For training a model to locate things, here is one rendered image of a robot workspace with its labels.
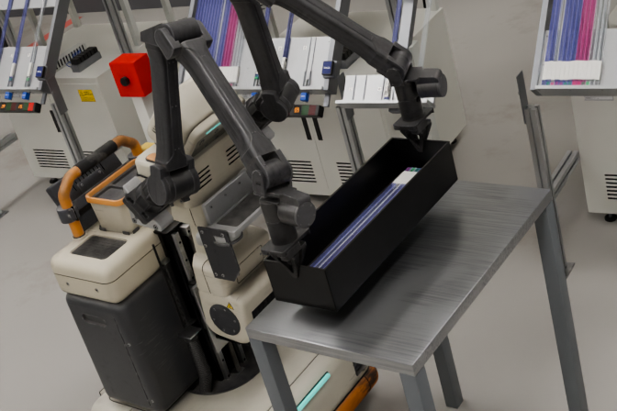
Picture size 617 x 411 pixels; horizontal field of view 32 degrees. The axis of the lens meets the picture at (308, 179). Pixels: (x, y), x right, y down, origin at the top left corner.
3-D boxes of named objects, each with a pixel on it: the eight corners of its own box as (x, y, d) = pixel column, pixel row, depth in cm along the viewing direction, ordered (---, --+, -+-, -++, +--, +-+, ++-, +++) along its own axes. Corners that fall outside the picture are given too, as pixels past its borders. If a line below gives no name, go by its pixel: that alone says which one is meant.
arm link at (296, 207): (281, 158, 226) (251, 169, 221) (318, 166, 218) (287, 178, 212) (286, 211, 230) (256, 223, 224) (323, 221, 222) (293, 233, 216)
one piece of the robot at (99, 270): (116, 430, 325) (14, 200, 287) (223, 324, 361) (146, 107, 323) (196, 457, 304) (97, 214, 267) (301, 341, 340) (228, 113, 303)
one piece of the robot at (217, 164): (163, 349, 299) (113, 166, 267) (243, 272, 324) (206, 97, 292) (237, 376, 285) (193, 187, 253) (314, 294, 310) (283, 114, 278)
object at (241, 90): (331, 94, 379) (321, 89, 373) (189, 94, 415) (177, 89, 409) (331, 91, 379) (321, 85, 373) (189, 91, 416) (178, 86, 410)
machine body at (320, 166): (408, 213, 428) (374, 75, 400) (266, 203, 466) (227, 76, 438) (469, 136, 474) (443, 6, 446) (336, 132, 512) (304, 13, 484)
